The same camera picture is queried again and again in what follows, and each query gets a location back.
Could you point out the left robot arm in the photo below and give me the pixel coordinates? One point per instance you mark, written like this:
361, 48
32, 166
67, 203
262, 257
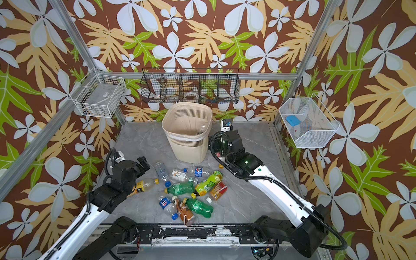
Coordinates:
118, 184

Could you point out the dark green label water bottle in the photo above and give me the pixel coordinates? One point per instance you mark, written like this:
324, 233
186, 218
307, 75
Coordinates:
202, 128

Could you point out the brown tea bottle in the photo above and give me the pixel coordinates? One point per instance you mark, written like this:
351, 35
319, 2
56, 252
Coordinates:
185, 214

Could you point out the lime green label bottle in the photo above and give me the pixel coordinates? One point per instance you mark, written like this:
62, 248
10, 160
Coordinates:
204, 187

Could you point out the green soda bottle upper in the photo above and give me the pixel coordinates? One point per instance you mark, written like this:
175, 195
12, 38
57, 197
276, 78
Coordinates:
180, 189

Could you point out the beige plastic waste bin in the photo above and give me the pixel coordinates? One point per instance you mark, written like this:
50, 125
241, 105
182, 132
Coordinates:
181, 124

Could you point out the orange red label bottle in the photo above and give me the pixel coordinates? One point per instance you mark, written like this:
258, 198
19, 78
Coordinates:
218, 191

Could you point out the pepsi bottle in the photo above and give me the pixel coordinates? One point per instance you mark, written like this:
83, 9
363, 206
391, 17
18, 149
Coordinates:
168, 206
198, 171

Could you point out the white label small bottle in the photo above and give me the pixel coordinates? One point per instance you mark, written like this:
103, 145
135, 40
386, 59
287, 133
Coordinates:
180, 176

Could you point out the yellow label juice bottle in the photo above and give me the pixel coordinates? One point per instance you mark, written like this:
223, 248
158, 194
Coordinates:
143, 186

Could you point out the white wire basket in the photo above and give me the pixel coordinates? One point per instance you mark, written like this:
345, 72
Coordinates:
98, 94
317, 126

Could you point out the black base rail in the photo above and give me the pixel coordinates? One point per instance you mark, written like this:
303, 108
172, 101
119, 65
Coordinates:
200, 235

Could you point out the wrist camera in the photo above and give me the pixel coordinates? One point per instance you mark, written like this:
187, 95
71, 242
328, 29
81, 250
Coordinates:
226, 125
118, 157

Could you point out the clear bottle blue cap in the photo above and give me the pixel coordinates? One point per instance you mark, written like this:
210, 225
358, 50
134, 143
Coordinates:
162, 173

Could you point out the black wire wall basket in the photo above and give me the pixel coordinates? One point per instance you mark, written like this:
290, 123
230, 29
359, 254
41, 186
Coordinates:
198, 85

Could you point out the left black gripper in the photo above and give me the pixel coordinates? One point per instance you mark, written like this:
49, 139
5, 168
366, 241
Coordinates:
144, 163

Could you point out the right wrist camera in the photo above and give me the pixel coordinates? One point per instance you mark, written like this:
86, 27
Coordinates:
226, 125

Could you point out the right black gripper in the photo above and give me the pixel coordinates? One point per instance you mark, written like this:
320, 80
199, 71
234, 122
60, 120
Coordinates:
222, 140

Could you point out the blue object in basket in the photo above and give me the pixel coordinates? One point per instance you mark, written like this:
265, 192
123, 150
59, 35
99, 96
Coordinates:
292, 120

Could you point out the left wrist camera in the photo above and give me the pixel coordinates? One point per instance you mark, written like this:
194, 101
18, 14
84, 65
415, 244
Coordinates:
118, 157

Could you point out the green soda bottle lower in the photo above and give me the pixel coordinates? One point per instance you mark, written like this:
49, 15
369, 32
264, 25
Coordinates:
198, 207

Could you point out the green soda bottle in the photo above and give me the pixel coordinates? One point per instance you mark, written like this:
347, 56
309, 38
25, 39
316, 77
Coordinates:
198, 207
180, 189

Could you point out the white wire basket right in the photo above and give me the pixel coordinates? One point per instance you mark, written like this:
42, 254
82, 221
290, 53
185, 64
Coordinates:
317, 126

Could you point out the white wire basket left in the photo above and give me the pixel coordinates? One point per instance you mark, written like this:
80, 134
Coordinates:
98, 94

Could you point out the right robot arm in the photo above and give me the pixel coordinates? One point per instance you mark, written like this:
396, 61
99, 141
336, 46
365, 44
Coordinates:
305, 227

